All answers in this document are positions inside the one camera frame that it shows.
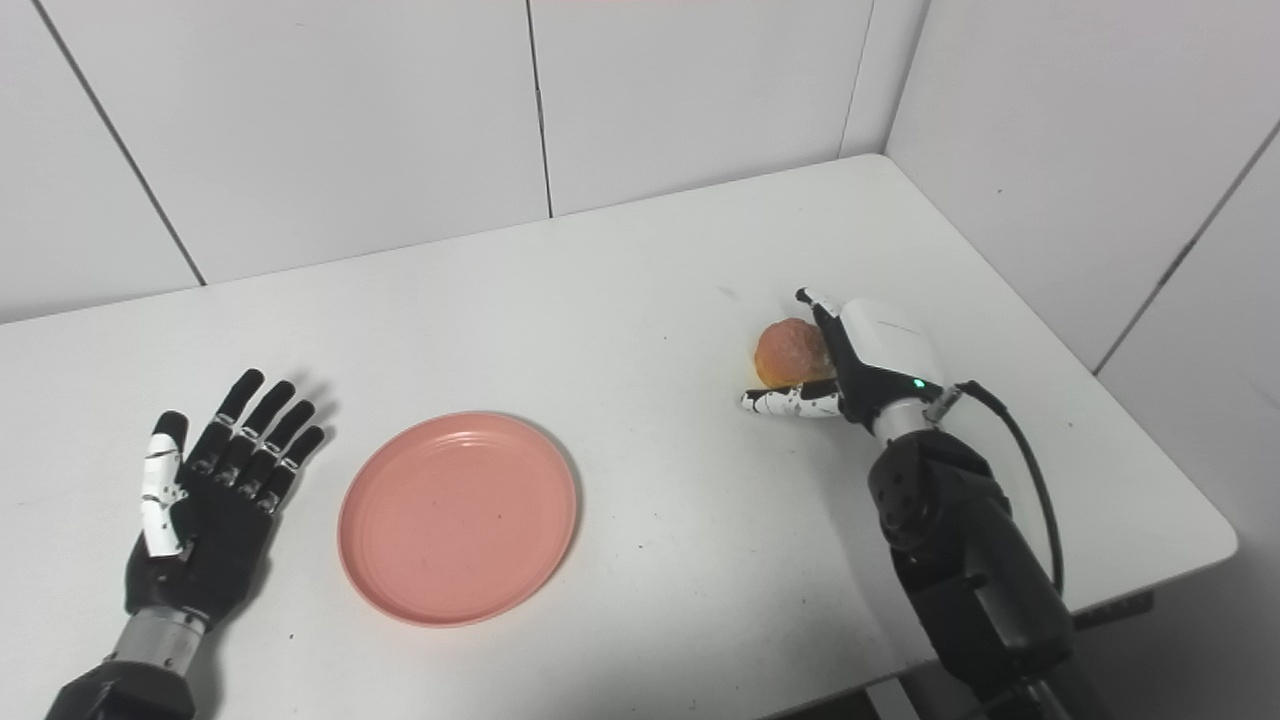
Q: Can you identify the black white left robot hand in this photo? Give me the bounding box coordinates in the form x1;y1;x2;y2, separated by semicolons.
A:
124;368;327;631

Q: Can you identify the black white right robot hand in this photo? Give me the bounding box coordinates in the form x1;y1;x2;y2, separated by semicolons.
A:
740;288;946;433

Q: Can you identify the orange cream puff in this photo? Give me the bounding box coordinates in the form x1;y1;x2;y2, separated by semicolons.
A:
754;317;837;390

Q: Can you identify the pink round plate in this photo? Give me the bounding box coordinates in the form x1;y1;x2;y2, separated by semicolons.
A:
337;411;579;629

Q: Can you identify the dark table underframe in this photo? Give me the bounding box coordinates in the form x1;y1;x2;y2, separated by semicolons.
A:
1070;590;1156;632

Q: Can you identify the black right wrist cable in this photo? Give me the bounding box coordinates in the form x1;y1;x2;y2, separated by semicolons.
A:
925;380;1066;598

